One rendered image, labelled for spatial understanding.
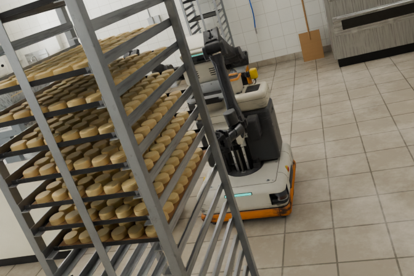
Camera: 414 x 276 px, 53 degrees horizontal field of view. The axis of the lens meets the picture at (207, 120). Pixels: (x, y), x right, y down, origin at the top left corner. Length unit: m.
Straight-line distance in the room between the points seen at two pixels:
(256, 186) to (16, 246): 1.85
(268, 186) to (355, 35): 3.28
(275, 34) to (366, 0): 1.65
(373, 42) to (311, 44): 1.05
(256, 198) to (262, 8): 4.25
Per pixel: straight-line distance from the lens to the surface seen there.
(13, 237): 3.47
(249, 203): 2.78
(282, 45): 6.63
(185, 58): 1.61
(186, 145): 1.57
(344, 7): 5.53
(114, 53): 1.16
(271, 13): 6.55
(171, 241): 1.23
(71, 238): 1.47
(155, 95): 1.33
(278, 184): 2.71
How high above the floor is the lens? 1.63
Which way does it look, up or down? 19 degrees down
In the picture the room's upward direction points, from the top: 17 degrees counter-clockwise
